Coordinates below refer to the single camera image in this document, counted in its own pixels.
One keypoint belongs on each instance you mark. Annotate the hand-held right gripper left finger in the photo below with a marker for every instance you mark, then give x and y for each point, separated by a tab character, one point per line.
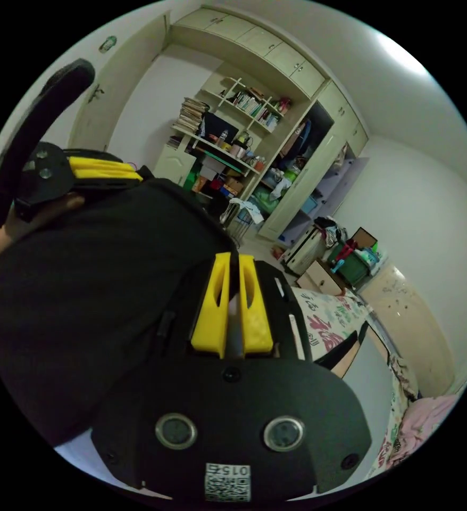
208	315

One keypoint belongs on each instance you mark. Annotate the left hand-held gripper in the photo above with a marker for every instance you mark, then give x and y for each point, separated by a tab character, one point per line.
44	181

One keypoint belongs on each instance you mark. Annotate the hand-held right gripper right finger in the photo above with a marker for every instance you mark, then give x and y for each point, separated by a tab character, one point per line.
257	323

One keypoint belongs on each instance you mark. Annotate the black t-shirt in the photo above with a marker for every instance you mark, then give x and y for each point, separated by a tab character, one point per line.
98	279

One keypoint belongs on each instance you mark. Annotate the person's left hand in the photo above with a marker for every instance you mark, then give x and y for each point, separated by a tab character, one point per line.
68	203

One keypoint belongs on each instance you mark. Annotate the bed with printed sheet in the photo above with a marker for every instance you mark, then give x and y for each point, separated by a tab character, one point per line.
329	315

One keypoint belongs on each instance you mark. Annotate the small beige drawer cabinet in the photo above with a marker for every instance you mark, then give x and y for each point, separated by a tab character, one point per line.
321	279

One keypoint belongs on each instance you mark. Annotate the white ribbed suitcase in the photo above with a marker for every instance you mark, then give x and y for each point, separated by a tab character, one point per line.
303	253

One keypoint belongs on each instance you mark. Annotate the cream door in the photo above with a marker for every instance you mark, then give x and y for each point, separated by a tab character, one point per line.
129	84

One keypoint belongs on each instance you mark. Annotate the round stool with cloth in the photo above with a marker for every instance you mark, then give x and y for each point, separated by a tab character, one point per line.
239	219

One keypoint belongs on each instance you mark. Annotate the green box with items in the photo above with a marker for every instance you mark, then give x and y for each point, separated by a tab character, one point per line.
355	263

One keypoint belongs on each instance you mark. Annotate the pile of clothes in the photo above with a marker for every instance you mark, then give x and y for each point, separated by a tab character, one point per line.
331	233

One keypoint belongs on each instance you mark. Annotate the white folding board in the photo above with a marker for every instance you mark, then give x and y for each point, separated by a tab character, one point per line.
371	383

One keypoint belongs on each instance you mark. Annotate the beige door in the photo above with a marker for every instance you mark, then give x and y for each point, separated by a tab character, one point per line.
411	323

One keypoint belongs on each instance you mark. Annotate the cream cupboard with shelves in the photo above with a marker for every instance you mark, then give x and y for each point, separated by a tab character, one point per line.
281	131

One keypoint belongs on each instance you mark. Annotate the pink quilt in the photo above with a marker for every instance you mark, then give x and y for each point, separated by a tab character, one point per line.
429	421

